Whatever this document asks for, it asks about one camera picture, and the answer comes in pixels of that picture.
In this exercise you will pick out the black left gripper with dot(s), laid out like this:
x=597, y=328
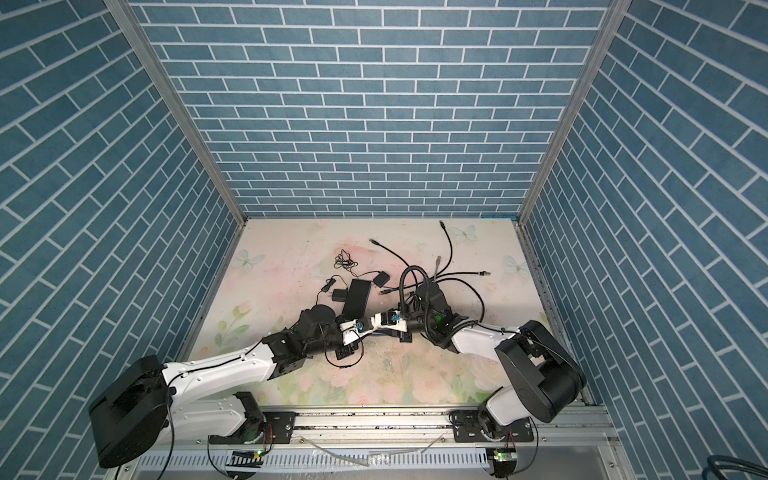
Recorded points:
x=348, y=351

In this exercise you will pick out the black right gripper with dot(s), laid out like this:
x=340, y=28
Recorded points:
x=404, y=337

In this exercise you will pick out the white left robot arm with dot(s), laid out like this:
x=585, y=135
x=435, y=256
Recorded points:
x=128, y=417

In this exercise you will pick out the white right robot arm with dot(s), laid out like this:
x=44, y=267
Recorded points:
x=543, y=377

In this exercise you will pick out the black power adapter left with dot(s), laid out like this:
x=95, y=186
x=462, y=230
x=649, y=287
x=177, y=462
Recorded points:
x=339, y=295

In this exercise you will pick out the black power adapter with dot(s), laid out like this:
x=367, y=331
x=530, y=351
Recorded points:
x=339, y=295
x=381, y=279

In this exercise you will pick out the black power adapter right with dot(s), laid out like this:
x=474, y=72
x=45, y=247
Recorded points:
x=381, y=279

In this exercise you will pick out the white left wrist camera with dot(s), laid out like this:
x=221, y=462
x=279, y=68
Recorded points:
x=355, y=330

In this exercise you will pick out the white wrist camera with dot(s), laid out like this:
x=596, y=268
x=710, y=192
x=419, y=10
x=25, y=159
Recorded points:
x=355, y=330
x=390, y=320

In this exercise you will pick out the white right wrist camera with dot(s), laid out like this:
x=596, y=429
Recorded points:
x=390, y=320

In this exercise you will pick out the black network switch centre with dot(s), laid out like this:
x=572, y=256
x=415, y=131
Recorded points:
x=356, y=299

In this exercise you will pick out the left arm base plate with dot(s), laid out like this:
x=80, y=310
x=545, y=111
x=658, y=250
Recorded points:
x=274, y=428

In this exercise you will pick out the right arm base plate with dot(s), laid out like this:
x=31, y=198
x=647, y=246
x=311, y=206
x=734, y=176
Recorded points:
x=474, y=426

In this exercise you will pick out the aluminium front rail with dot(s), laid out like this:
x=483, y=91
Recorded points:
x=394, y=426

